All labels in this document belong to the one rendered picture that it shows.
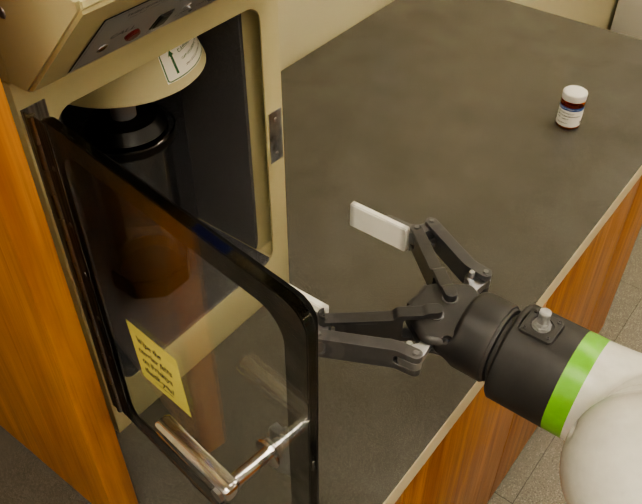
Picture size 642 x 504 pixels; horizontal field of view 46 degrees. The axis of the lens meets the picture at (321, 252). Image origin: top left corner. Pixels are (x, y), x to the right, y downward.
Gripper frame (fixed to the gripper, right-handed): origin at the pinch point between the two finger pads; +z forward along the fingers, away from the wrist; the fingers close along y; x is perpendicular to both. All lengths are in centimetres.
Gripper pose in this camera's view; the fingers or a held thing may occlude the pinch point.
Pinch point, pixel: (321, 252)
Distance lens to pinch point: 75.1
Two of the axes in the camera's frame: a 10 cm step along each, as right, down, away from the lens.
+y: -6.1, 5.4, -5.8
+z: -8.0, -4.1, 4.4
